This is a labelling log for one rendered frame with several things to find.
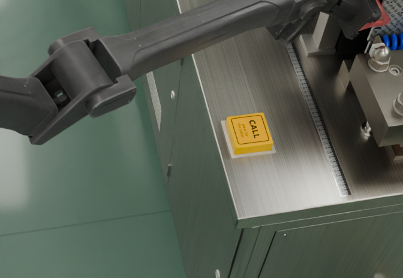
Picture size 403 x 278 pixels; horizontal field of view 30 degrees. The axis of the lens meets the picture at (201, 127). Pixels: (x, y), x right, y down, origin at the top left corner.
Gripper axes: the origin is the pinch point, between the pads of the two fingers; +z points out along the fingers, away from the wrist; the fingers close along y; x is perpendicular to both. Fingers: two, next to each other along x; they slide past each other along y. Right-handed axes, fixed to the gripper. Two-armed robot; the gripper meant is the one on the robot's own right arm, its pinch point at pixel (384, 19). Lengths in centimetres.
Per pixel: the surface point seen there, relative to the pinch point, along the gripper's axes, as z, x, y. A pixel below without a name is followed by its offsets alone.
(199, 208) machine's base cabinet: 5, -64, 1
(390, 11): -0.9, 2.1, 0.3
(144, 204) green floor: 25, -109, -29
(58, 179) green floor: 4, -122, -42
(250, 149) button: -14.3, -26.4, 13.4
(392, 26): 2.7, -0.6, 0.3
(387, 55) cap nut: -2.0, -1.3, 8.0
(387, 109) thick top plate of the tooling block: -2.0, -5.6, 16.5
